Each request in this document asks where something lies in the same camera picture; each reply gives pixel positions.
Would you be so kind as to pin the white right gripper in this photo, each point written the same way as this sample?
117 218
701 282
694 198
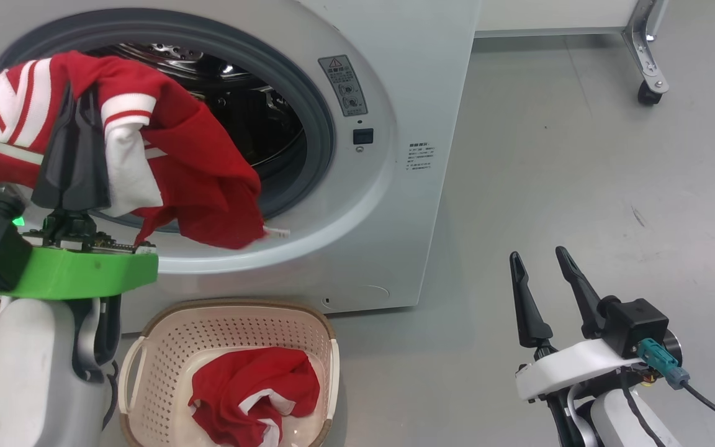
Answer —
568 366

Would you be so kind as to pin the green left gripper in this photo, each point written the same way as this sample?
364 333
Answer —
84 270

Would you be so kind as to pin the red white striped garment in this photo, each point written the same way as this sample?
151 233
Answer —
196 167
239 385

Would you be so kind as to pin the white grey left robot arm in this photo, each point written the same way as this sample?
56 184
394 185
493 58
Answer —
22 372

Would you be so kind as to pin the cream perforated laundry basket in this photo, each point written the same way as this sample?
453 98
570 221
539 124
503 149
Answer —
165 347

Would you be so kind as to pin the white washing machine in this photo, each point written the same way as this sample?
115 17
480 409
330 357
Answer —
364 217

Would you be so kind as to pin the grey warning label sticker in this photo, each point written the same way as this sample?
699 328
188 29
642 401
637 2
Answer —
344 85

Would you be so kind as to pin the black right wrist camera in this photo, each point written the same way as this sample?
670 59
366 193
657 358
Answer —
637 326

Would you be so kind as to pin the metal frame leg with caster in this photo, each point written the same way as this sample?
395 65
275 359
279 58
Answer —
646 56

